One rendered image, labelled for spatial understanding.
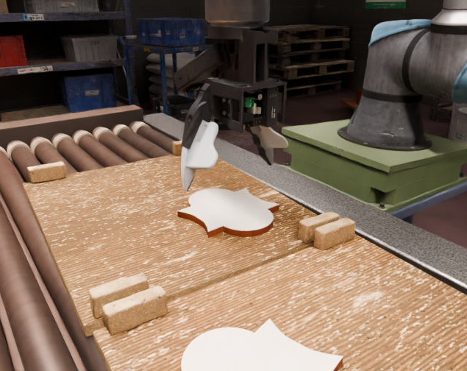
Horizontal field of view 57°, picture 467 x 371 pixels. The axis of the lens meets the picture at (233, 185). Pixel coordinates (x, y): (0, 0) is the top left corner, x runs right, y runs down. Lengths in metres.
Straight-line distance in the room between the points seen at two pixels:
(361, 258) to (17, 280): 0.41
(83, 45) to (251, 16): 4.22
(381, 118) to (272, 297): 0.51
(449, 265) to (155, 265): 0.37
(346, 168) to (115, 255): 0.47
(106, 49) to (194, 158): 4.28
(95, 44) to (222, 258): 4.30
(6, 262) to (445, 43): 0.72
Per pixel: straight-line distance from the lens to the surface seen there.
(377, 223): 0.68
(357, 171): 0.82
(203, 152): 0.53
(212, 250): 0.54
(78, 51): 4.68
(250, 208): 0.62
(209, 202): 0.64
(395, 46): 0.87
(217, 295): 0.47
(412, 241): 0.65
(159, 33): 3.83
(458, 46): 0.79
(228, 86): 0.51
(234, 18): 0.50
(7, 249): 0.65
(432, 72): 0.82
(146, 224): 0.61
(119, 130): 1.14
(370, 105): 0.90
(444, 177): 0.95
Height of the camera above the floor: 1.22
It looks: 24 degrees down
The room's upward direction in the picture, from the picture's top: straight up
